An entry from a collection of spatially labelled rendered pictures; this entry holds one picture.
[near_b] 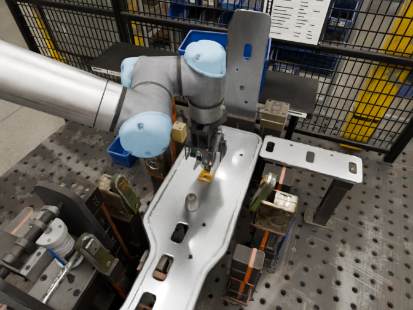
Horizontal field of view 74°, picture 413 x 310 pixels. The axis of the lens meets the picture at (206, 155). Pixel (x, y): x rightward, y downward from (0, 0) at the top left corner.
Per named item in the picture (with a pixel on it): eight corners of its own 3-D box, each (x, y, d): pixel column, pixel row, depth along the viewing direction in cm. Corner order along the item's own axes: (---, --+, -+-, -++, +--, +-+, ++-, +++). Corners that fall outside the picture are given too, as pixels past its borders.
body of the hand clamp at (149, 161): (172, 217, 102) (160, 153, 76) (155, 211, 103) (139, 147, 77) (179, 204, 106) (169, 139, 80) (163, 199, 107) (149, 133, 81)
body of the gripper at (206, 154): (184, 161, 67) (180, 124, 58) (197, 138, 73) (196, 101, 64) (214, 170, 65) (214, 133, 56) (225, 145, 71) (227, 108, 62)
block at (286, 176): (275, 237, 97) (294, 192, 76) (244, 227, 99) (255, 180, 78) (280, 214, 103) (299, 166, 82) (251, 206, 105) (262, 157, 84)
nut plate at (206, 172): (209, 182, 75) (210, 179, 74) (196, 178, 76) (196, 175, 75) (219, 161, 80) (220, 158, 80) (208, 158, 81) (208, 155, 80)
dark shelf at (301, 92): (311, 120, 93) (313, 114, 91) (88, 71, 114) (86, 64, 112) (317, 85, 107) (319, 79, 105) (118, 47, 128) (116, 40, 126)
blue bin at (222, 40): (262, 93, 98) (268, 60, 88) (180, 83, 103) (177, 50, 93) (265, 69, 109) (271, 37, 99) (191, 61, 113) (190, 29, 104)
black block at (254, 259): (252, 313, 81) (269, 280, 59) (217, 299, 83) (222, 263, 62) (259, 286, 86) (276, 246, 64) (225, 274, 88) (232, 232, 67)
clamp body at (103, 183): (145, 266, 90) (119, 205, 62) (115, 254, 93) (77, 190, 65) (158, 241, 96) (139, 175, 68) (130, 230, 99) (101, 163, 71)
